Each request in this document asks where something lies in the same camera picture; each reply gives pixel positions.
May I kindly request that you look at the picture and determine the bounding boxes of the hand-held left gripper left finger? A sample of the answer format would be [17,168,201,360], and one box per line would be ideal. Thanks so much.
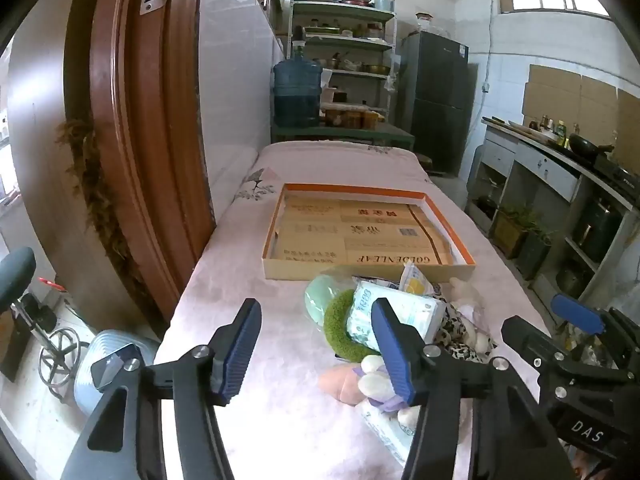
[60,298,263,480]

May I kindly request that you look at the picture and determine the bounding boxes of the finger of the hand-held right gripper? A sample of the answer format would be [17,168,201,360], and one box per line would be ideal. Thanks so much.
[550,294,640,367]
[501,316,572,386]

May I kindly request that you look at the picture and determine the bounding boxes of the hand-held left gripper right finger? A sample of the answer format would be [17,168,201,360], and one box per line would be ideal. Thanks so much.
[370,297,576,480]

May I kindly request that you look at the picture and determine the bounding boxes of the teal and white tissue pack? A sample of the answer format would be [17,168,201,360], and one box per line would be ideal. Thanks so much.
[349,280,448,351]

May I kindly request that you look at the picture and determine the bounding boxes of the green fuzzy ring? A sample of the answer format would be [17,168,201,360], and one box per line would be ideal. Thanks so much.
[323,290,386,363]

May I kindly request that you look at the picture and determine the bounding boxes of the leopard print scarf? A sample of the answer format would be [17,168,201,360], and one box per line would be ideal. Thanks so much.
[434,302,499,362]

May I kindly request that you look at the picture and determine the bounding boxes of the small clear plastic packet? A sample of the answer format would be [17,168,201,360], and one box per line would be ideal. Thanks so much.
[399,260,437,297]

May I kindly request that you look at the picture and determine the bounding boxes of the floral print tissue pack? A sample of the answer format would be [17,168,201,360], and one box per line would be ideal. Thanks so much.
[360,402,426,467]

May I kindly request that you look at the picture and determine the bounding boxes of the light green egg-shaped sponge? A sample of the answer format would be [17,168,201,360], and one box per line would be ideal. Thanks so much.
[305,275,342,326]

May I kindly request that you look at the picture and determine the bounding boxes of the orange-rimmed cardboard box tray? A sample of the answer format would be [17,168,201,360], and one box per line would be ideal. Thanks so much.
[262,182,477,281]

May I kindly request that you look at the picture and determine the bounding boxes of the dark planter with plant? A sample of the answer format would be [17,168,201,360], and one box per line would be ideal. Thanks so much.
[517,230,557,281]

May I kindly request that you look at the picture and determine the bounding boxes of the black cooking pot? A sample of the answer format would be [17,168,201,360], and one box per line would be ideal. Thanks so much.
[572,200,623,263]

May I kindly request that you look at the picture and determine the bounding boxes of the yellow planter with plant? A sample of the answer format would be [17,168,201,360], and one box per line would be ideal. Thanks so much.
[492,204,543,259]

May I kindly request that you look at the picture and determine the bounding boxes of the black smartphone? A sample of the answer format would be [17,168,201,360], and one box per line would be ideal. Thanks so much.
[91,352,132,392]

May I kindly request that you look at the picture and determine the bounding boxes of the black gas stove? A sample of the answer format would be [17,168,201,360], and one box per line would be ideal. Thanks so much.
[595,152,640,196]

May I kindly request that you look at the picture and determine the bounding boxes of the grey kitchen counter cabinet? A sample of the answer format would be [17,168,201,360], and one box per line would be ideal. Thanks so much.
[465,117,640,311]

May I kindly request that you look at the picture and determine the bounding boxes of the black wok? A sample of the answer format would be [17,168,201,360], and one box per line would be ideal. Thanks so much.
[567,132,616,159]

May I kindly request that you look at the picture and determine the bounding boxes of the row of condiment bottles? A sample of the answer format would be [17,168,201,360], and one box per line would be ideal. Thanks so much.
[530,117,570,142]

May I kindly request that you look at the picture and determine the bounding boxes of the low green table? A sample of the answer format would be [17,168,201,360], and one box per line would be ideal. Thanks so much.
[270,122,416,152]

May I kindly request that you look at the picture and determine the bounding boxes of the row of glass jars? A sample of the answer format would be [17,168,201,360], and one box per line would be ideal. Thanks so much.
[320,102,386,128]

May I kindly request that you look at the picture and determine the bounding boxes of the dried plant garland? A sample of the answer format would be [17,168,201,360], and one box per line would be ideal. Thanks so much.
[55,117,136,281]

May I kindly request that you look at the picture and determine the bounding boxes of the dark grey refrigerator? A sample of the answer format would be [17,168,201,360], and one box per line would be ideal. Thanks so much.
[397,30,471,176]

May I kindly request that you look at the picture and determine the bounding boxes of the brown wooden door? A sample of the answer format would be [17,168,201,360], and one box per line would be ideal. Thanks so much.
[62,0,218,341]

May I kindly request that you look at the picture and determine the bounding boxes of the blue water jug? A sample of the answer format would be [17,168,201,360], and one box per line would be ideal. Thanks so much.
[272,27,323,128]

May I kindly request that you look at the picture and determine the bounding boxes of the green metal shelf rack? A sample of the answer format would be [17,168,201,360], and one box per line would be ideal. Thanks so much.
[287,0,398,126]

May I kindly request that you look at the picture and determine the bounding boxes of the wire wheel frame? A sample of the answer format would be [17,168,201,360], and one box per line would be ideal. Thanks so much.
[39,327,92,402]

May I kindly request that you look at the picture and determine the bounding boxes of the cardboard wall sheets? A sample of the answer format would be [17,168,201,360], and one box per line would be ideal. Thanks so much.
[522,65,640,151]

